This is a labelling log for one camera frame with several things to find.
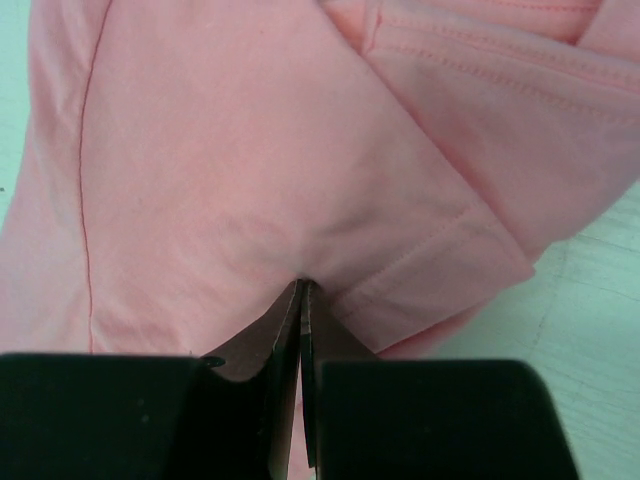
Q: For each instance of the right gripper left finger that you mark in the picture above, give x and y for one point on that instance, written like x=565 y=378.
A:
x=225 y=415

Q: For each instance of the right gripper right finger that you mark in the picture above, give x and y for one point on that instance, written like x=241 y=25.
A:
x=369 y=418

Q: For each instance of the pink t shirt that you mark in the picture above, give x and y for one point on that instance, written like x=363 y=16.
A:
x=185 y=161

